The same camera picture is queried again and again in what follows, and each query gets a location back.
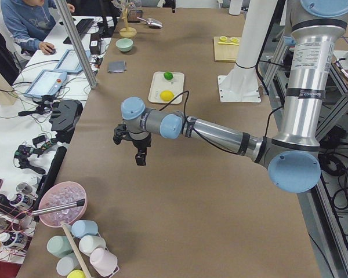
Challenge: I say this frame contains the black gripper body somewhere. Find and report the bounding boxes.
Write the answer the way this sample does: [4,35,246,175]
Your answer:
[132,134,151,152]

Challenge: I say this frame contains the yellow lemon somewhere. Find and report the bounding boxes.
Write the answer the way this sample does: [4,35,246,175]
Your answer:
[159,90,175,102]

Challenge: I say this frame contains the green lime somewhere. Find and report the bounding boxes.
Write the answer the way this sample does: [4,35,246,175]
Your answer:
[163,71,173,81]

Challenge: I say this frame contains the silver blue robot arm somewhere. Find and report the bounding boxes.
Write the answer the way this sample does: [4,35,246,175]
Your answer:
[113,1,348,193]

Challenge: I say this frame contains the cream rabbit tray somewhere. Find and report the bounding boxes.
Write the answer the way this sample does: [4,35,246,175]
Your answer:
[148,71,185,104]

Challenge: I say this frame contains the glass rack tray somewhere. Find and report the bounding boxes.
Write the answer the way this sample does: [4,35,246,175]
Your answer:
[128,10,143,23]

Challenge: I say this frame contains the grey folded cloth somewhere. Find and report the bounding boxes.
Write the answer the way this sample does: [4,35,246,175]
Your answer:
[107,60,126,73]

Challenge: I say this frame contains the pink bowl with ice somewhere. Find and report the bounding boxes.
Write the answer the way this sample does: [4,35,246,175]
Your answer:
[31,181,88,228]

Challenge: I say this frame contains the light blue cup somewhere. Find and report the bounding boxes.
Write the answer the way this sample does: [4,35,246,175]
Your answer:
[71,220,98,239]

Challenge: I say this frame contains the mint green bowl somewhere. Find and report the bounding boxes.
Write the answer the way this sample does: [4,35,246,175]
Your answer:
[115,38,134,52]

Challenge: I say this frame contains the white cup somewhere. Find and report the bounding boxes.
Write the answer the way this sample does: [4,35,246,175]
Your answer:
[78,235,106,256]

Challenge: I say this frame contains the teach pendant tablet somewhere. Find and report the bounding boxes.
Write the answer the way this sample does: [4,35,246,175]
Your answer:
[55,49,82,74]
[24,70,67,98]

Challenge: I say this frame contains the pink cup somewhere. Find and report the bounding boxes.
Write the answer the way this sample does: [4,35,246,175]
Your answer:
[89,248,119,277]

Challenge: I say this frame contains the wooden mug tree stand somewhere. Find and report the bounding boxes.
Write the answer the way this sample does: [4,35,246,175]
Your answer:
[111,0,142,38]

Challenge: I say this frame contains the wooden cutting board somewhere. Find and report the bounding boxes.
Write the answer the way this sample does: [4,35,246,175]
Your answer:
[213,36,241,62]

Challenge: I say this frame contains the mint green cup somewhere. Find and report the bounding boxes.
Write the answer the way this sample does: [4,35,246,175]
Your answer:
[46,236,73,258]

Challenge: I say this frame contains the metal scoop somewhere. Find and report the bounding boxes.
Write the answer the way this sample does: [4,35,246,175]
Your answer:
[137,17,163,28]

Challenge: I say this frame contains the yellow plastic knife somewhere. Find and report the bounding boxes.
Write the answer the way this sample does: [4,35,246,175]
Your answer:
[217,42,239,46]

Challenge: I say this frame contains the grey cup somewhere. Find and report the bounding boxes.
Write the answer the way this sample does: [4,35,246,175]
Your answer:
[56,253,81,276]

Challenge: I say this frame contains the black keyboard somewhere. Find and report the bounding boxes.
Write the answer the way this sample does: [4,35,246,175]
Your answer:
[76,19,94,39]

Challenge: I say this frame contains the person in blue sweater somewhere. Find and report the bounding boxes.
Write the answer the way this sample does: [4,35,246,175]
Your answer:
[0,0,75,56]

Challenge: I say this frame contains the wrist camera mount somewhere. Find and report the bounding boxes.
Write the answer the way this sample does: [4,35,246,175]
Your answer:
[113,123,132,145]

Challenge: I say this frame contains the aluminium frame post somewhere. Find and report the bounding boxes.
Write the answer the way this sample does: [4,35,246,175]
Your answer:
[55,0,97,89]

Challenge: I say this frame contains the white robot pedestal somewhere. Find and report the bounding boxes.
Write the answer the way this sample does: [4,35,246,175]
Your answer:
[218,0,278,103]

